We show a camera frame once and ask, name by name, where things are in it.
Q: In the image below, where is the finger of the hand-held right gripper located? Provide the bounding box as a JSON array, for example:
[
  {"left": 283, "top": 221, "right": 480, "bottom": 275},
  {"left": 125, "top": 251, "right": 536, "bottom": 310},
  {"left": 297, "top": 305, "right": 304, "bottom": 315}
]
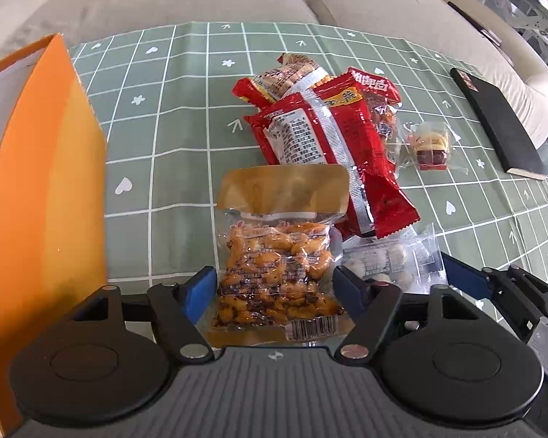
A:
[{"left": 439, "top": 251, "right": 548, "bottom": 331}]

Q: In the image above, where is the shelf with books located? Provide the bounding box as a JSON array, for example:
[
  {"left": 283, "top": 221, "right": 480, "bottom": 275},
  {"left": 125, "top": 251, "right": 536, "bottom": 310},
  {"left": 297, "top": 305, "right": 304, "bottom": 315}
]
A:
[{"left": 472, "top": 0, "right": 548, "bottom": 60}]

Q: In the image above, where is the red-top clear meat packet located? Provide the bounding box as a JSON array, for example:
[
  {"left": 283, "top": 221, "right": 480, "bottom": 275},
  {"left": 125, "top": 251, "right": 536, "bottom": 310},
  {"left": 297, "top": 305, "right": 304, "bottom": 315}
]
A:
[{"left": 347, "top": 68, "right": 409, "bottom": 169}]

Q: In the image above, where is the clear orange peanut packet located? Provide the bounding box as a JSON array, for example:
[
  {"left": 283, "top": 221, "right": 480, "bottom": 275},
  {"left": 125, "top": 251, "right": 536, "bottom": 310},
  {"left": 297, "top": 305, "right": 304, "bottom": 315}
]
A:
[{"left": 205, "top": 164, "right": 351, "bottom": 345}]

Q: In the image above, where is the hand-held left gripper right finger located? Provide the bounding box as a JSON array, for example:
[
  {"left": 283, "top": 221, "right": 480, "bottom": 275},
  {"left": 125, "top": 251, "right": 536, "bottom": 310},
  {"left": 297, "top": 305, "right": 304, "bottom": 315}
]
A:
[{"left": 332, "top": 265, "right": 473, "bottom": 366}]

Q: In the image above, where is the small clear cake packet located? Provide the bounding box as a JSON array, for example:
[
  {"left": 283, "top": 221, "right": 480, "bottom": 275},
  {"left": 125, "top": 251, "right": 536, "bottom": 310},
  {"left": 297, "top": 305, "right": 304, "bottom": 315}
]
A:
[{"left": 399, "top": 121, "right": 469, "bottom": 175}]

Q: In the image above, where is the orange cardboard box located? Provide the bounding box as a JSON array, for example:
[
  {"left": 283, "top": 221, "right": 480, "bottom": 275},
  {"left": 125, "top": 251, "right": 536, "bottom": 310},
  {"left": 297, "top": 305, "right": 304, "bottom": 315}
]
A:
[{"left": 0, "top": 33, "right": 109, "bottom": 438}]

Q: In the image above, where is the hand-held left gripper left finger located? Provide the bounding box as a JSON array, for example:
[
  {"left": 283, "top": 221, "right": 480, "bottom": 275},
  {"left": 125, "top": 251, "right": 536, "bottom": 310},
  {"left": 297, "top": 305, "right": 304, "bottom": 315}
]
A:
[{"left": 71, "top": 265, "right": 217, "bottom": 364}]

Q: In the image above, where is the green checked tablecloth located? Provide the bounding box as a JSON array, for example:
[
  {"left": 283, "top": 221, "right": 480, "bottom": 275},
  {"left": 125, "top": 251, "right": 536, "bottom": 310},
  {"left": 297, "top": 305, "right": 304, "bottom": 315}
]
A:
[{"left": 66, "top": 22, "right": 548, "bottom": 347}]

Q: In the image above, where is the large red snack packet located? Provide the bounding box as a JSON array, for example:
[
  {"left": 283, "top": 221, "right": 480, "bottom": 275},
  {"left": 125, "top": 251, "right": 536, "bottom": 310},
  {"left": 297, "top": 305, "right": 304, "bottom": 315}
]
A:
[{"left": 243, "top": 92, "right": 421, "bottom": 240}]

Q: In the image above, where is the red orange snack packet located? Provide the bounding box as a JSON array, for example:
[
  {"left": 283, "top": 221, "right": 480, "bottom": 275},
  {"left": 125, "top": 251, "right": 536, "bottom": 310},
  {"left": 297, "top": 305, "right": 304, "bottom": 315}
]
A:
[{"left": 232, "top": 52, "right": 332, "bottom": 105}]

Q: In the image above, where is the flat black item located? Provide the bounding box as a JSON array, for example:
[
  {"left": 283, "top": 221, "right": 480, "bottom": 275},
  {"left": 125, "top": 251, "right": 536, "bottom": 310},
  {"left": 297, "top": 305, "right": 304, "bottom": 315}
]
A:
[{"left": 448, "top": 1, "right": 503, "bottom": 47}]

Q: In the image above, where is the black notebook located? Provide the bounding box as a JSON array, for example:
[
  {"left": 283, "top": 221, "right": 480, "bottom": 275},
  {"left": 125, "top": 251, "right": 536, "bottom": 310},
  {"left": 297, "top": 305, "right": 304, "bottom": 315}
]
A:
[{"left": 450, "top": 68, "right": 548, "bottom": 181}]

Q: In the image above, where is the clear packet of white balls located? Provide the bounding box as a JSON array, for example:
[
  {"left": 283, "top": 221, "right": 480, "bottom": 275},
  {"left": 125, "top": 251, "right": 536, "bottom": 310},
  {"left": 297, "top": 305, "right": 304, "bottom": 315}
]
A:
[{"left": 340, "top": 223, "right": 448, "bottom": 295}]

